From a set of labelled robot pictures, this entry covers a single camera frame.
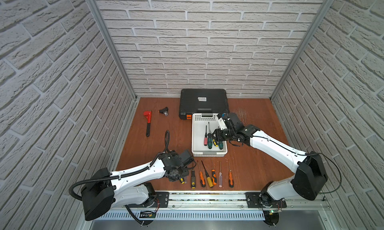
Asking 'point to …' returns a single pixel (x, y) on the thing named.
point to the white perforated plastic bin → (199, 121)
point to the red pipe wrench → (148, 113)
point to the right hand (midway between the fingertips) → (214, 134)
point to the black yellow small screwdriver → (182, 180)
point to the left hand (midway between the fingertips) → (187, 172)
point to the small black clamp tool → (164, 110)
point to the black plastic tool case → (202, 101)
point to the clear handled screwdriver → (220, 177)
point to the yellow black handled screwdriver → (209, 179)
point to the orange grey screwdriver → (202, 179)
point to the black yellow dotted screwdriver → (193, 179)
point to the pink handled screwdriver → (205, 137)
